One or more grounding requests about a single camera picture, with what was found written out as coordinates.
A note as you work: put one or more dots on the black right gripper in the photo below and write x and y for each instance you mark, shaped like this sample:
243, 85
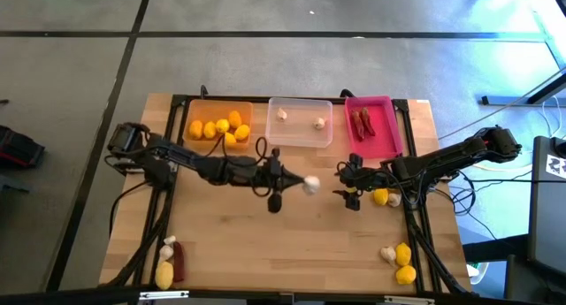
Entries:
367, 177

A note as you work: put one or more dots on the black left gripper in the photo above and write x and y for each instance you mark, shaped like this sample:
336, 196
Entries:
265, 177

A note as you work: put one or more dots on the large white garlic bulb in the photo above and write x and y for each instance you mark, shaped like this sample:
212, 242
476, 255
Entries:
311, 185

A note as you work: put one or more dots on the clear plastic bin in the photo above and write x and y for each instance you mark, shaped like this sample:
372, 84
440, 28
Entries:
300, 128

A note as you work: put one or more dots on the orange plastic bin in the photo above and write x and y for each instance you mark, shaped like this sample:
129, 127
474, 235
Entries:
212, 110

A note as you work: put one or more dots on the small white garlic bulb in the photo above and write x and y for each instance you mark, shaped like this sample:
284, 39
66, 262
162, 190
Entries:
169, 240

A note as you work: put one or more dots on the dark red chili pepper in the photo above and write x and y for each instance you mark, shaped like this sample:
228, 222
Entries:
178, 261

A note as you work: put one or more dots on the pale yellow lemon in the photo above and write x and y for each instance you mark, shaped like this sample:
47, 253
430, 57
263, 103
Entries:
164, 275

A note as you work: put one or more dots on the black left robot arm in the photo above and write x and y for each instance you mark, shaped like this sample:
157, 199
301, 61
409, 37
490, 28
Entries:
194, 161

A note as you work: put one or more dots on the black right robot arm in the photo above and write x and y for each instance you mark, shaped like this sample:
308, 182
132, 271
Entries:
442, 157

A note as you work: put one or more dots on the pink plastic bin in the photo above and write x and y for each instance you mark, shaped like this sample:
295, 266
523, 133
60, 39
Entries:
384, 132

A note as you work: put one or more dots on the black rig beam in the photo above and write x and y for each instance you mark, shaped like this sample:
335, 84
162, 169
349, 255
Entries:
221, 299

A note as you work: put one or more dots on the white and green cup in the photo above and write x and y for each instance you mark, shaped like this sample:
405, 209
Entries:
479, 272

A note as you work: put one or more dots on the black furniture beam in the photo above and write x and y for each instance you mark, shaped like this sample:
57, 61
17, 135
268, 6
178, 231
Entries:
495, 249

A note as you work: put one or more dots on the metal stand leg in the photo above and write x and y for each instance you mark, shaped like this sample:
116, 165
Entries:
504, 101

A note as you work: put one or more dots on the black cabinet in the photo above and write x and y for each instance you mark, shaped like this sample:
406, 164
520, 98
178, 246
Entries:
546, 216

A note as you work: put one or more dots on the white fiducial marker tag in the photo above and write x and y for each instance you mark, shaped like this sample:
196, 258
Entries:
556, 165

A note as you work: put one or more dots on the black and red bag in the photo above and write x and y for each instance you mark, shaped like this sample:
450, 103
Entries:
20, 148

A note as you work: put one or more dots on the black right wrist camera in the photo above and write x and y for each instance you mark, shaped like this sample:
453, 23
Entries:
352, 202

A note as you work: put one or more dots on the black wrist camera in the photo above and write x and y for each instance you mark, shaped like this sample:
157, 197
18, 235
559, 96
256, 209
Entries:
274, 202
352, 202

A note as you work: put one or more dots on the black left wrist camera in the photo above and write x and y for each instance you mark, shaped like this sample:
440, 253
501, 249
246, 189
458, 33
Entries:
274, 202

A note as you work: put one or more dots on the black aluminium side frame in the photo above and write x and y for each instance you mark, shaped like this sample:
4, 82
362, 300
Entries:
170, 201
413, 227

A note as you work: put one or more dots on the black aluminium frame crossbar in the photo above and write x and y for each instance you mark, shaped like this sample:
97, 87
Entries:
260, 100

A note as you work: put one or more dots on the silver metal bracket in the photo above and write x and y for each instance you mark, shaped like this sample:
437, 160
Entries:
163, 295
409, 300

